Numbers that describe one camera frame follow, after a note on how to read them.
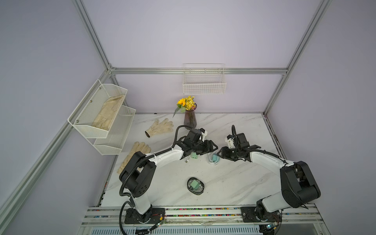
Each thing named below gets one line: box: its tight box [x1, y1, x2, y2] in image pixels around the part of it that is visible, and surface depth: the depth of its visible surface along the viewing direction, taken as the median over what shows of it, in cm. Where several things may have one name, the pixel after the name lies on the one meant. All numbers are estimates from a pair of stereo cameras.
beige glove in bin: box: [92, 94, 126, 131], surface depth 81 cm
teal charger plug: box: [212, 154, 219, 163], surface depth 94 cm
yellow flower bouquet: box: [172, 95, 197, 118], surface depth 95 cm
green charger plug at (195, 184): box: [190, 179, 201, 191], surface depth 84 cm
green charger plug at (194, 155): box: [190, 151, 199, 160], surface depth 95 cm
